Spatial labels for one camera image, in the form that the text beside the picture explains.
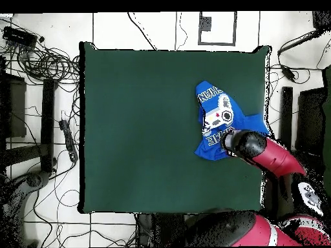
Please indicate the blue printed t-shirt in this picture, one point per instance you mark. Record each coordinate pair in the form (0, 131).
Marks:
(248, 122)

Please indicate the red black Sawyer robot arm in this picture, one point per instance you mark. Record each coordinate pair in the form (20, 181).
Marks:
(271, 160)

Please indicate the black flat panel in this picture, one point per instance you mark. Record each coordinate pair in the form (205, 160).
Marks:
(310, 121)
(16, 108)

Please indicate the dark green table cloth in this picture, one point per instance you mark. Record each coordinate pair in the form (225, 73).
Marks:
(129, 129)

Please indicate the black power strip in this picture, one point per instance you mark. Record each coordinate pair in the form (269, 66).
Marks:
(68, 140)

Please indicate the black stand bar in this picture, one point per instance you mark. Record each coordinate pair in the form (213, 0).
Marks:
(47, 124)
(286, 113)

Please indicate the dark grey square patch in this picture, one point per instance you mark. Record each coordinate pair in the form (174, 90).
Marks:
(206, 23)

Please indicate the grey chair base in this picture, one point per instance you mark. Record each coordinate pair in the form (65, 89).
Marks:
(36, 178)

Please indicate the black power adapter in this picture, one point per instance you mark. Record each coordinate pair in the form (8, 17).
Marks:
(287, 72)

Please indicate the black rod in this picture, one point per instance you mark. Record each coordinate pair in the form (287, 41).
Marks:
(300, 42)

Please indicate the black box device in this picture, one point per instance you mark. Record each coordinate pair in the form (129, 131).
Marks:
(19, 36)

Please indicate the black speckled box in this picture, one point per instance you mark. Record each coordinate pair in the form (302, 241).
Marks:
(322, 20)

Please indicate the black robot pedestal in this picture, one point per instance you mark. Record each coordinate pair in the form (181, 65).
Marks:
(160, 228)

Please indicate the grey square floor frame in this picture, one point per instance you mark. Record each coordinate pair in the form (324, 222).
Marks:
(234, 28)

